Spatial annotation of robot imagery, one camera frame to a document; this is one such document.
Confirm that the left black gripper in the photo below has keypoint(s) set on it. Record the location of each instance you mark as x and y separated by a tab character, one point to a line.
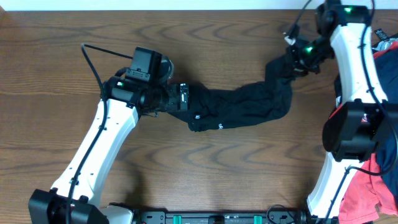
174	104

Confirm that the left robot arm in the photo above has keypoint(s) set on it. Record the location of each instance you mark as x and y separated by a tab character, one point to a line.
138	90

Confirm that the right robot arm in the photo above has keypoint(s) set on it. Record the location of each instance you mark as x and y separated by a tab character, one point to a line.
365	118

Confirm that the red printed shirt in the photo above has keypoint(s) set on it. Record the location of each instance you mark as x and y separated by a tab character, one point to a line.
369	195

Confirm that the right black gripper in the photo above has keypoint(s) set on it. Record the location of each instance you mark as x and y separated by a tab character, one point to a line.
296	65

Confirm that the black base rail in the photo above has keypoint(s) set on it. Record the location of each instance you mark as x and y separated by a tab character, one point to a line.
276	214

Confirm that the black polo shirt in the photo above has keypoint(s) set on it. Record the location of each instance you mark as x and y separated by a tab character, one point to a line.
247	105

